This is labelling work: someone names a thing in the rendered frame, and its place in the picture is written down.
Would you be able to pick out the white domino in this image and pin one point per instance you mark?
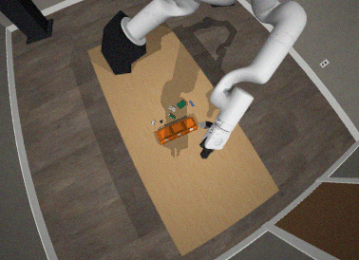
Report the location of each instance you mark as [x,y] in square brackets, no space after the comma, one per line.
[172,108]

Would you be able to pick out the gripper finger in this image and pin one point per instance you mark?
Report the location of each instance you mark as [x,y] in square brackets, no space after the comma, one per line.
[209,152]
[205,150]

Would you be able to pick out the orange rack of bins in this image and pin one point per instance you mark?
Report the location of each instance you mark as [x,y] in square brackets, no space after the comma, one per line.
[177,130]

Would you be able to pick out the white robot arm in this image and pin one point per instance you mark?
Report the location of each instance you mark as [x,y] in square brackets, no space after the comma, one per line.
[288,19]

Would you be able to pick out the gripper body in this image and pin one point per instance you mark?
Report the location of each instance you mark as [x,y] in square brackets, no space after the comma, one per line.
[216,138]

